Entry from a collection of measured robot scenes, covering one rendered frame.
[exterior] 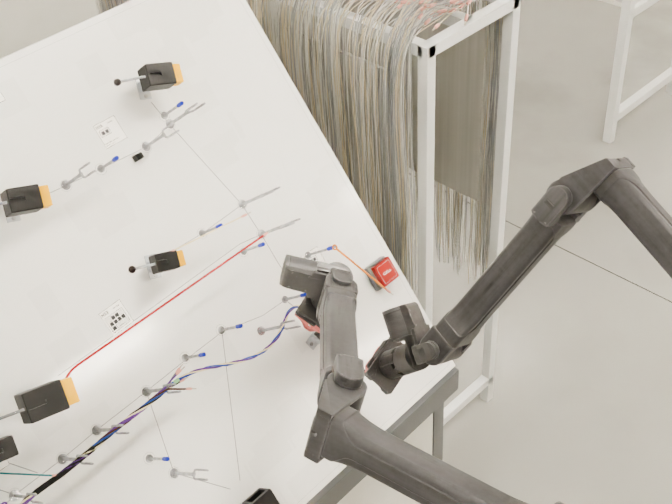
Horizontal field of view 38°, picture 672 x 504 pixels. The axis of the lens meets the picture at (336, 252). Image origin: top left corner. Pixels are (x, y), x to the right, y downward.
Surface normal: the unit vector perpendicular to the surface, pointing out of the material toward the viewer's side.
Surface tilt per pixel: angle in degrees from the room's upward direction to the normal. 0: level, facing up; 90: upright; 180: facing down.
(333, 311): 24
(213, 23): 52
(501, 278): 65
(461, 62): 90
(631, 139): 0
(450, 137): 90
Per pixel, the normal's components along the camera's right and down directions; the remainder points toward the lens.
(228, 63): 0.55, -0.17
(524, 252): -0.62, 0.14
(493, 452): -0.05, -0.77
